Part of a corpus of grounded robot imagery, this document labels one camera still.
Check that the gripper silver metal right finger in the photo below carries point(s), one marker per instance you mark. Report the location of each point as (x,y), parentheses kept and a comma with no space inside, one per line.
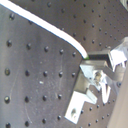
(116,59)

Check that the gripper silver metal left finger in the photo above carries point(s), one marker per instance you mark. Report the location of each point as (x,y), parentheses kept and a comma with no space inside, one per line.
(89,75)

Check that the black perforated breadboard plate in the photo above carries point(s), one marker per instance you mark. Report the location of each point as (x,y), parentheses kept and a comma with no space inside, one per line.
(38,70)

